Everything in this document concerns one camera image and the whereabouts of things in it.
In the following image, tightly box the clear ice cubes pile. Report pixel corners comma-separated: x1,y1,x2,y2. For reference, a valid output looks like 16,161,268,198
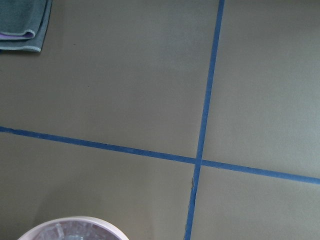
33,221,119,240

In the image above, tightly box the folded grey cloth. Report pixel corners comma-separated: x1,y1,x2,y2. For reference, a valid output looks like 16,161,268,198
0,0,52,53

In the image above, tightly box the pink bowl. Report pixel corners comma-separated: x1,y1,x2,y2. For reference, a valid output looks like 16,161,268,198
20,216,128,240

